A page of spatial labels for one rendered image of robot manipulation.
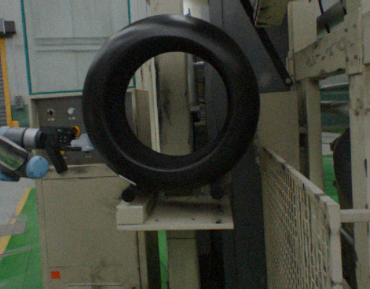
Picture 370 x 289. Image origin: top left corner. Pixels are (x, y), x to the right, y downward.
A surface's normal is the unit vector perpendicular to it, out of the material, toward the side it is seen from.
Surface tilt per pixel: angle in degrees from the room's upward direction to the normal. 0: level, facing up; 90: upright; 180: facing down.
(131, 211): 90
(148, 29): 79
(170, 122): 90
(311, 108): 90
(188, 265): 90
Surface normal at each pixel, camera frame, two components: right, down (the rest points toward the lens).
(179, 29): -0.10, -0.11
